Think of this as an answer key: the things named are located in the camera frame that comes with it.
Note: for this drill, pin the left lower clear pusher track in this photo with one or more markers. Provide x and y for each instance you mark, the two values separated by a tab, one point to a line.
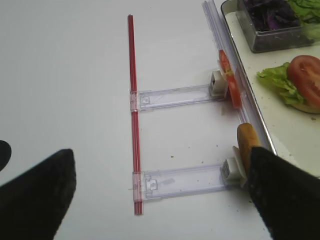
154	185

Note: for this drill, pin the white pusher block left upper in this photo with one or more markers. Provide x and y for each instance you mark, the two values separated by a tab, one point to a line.
218	84

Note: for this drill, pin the clear plastic salad container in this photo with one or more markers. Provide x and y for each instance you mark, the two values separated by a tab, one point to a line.
260	42

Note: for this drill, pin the white pusher block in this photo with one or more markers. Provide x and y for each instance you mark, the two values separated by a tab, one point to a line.
233	170
218	84

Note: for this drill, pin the left red rail strip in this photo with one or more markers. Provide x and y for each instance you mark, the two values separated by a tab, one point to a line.
133	112

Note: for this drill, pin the metal baking tray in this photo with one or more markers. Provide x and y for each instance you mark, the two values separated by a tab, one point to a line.
294	134

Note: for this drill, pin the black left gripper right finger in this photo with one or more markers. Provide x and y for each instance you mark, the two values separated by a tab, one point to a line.
286	197

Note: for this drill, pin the left upper clear pusher track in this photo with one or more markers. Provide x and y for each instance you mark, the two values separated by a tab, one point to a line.
167	98

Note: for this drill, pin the white pusher block left lower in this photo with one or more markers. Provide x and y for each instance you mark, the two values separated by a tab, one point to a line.
233	170

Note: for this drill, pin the bottom bun slice on tray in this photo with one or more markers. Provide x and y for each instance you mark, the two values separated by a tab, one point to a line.
307	108

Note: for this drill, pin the purple cabbage pieces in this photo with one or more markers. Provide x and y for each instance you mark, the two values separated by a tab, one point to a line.
271	15

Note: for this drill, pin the tomato slices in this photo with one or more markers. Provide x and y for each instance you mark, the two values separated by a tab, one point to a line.
304	72
230	78

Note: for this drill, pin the bun half in left rack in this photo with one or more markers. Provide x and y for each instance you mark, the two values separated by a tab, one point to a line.
247	138

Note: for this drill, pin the lettuce leaf on bun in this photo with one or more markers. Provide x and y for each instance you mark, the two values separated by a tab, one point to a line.
276	80

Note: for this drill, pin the clear pusher track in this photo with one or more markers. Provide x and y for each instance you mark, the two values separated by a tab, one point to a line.
154	185
167	98

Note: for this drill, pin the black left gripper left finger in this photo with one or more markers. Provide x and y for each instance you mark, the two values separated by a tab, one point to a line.
34	204

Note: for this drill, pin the green lettuce in container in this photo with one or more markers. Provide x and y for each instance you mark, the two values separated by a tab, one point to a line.
308	12

